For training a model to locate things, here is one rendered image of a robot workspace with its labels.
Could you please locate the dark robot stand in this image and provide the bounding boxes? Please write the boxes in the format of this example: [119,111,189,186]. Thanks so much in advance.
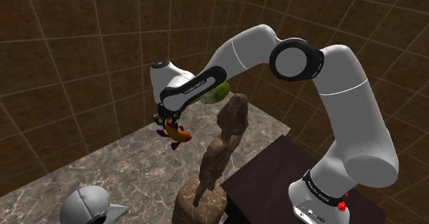
[220,135,386,224]

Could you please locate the brown stone figure statue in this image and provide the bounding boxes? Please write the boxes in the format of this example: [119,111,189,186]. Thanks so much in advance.
[171,93,250,224]

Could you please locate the green mossy round object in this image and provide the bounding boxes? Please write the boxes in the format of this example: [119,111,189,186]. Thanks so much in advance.
[199,81,231,104]

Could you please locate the orange fish toy purple fins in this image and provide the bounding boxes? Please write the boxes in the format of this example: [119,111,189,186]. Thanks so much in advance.
[156,117,193,151]

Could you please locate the grey round helmet-shaped object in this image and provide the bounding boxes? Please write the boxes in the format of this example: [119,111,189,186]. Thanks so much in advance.
[59,185,130,224]

